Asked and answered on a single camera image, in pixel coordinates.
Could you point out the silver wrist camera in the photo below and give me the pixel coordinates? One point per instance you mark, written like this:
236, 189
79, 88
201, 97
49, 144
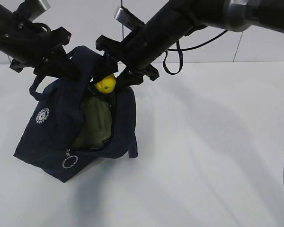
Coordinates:
128, 19
32, 9

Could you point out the navy blue lunch bag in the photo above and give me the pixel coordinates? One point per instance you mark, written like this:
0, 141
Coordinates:
58, 118

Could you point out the glass container with green lid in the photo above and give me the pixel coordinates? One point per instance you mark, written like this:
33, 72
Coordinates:
96, 129

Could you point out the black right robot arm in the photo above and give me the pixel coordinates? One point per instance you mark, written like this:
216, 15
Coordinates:
178, 18

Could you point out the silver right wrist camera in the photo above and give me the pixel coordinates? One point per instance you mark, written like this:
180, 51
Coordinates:
128, 19

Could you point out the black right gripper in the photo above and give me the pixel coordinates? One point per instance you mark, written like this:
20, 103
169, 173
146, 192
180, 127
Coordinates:
133, 52

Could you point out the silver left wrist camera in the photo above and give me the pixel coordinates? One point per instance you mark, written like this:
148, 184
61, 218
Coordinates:
32, 9

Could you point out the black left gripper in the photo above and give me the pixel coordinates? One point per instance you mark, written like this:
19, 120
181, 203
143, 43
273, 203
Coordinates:
46, 55

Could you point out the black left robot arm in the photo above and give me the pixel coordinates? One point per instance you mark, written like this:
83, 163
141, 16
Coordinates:
14, 27

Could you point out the yellow lemon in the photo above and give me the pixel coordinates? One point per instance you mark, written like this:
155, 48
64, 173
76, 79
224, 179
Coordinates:
106, 85

